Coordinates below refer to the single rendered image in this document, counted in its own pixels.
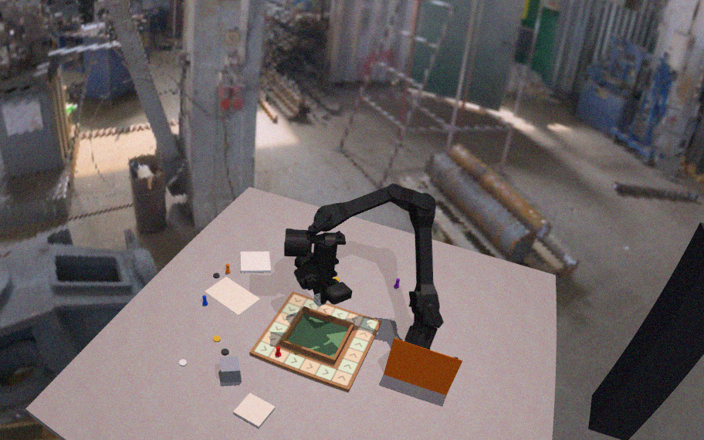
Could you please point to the cream flat square tile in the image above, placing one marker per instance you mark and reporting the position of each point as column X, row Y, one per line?
column 254, row 410

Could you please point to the cream flat rectangular card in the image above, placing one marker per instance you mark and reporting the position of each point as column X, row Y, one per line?
column 233, row 296

